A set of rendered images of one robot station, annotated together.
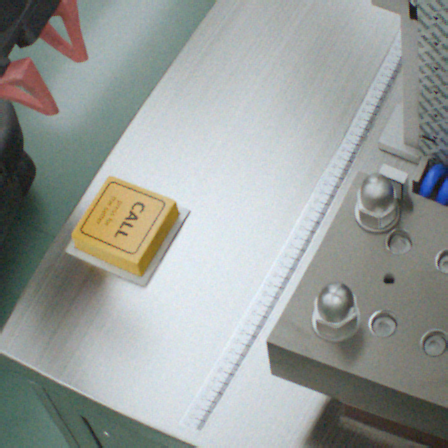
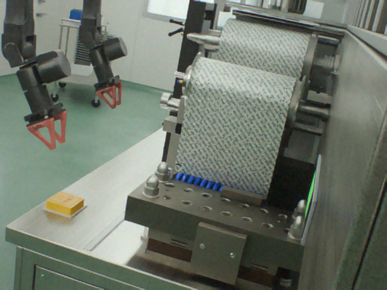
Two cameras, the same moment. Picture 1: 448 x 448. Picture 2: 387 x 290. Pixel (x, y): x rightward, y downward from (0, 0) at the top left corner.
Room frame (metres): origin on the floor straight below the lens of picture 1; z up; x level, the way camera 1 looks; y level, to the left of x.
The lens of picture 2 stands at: (-0.50, 0.27, 1.46)
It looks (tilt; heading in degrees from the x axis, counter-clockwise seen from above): 17 degrees down; 336
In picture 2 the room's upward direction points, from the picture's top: 11 degrees clockwise
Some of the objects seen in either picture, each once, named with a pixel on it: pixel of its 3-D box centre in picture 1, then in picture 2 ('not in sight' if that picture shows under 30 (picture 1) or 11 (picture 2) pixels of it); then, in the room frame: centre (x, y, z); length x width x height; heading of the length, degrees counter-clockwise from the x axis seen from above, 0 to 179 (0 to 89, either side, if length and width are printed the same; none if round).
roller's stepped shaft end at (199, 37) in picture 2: not in sight; (196, 37); (0.86, -0.28, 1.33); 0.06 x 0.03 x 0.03; 53
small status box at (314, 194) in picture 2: not in sight; (312, 194); (0.10, -0.23, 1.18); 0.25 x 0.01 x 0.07; 143
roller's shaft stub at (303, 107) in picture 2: not in sight; (313, 109); (0.43, -0.43, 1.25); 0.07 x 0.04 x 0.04; 53
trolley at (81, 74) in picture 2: not in sight; (82, 55); (5.44, -0.72, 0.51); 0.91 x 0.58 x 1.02; 167
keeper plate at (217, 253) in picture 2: not in sight; (217, 254); (0.28, -0.18, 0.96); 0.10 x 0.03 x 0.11; 53
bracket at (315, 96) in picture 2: not in sight; (320, 96); (0.43, -0.44, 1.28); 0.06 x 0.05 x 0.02; 53
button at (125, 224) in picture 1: (124, 224); (65, 203); (0.62, 0.08, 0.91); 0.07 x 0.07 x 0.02; 53
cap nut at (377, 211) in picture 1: (377, 196); (162, 171); (0.51, -0.12, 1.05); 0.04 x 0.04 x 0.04
